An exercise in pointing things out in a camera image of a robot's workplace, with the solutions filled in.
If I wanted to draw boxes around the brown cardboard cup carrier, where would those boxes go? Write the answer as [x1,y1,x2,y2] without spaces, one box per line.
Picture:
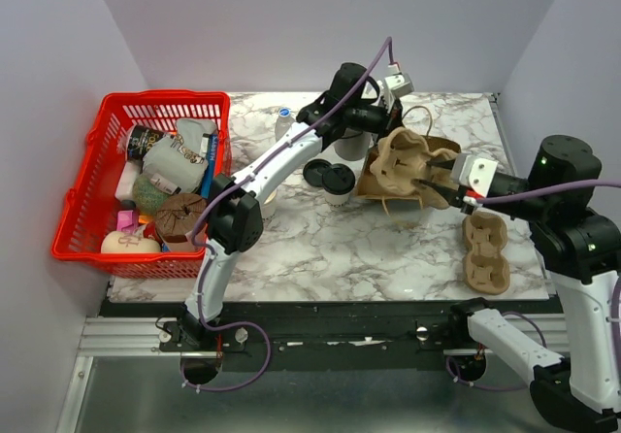
[462,211,510,295]
[370,127,459,210]

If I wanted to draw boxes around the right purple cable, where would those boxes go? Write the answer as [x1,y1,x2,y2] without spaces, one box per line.
[444,178,621,392]

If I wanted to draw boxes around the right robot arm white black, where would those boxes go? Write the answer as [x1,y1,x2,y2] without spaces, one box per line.
[434,135,620,432]

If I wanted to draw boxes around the black plastic cup lid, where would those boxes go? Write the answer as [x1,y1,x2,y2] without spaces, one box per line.
[321,164,356,195]

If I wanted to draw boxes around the purple cable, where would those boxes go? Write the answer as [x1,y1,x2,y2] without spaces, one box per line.
[180,36,394,393]
[444,178,621,392]

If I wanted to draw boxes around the brown round lid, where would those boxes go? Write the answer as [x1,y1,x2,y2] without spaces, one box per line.
[154,193,207,242]

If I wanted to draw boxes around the green paper bag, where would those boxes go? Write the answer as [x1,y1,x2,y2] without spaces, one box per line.
[356,131,461,209]

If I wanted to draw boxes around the grey cloth pouch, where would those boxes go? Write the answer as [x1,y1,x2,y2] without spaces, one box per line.
[143,117,217,195]

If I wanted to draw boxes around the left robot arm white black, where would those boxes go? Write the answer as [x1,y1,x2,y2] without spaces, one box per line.
[181,62,413,350]

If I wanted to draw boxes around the pink small box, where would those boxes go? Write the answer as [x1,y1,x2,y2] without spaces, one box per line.
[115,210,139,233]

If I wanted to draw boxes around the blue flat box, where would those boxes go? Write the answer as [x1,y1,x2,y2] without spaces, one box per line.
[200,133,219,199]

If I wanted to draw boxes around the white soap block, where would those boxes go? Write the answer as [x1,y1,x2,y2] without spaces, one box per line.
[114,161,142,201]

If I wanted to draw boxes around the red plastic basket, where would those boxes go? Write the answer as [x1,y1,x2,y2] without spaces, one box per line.
[50,89,232,279]

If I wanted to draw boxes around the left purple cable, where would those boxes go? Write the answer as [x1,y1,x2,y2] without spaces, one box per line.
[180,36,394,393]

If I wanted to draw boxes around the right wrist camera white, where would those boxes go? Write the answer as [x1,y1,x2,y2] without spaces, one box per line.
[450,153,499,197]

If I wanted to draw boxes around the green scrub sponge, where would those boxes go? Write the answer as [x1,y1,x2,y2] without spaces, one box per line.
[132,174,170,216]

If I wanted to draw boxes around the black snack can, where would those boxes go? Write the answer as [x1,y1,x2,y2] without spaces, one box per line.
[123,125,167,161]

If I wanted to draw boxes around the brown cardboard cup carrier top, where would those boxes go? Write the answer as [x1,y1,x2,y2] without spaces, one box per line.
[370,127,459,210]

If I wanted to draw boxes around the clear water bottle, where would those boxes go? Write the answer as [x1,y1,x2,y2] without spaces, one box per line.
[275,107,295,141]

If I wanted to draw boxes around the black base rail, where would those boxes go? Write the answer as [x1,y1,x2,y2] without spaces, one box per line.
[154,299,515,373]

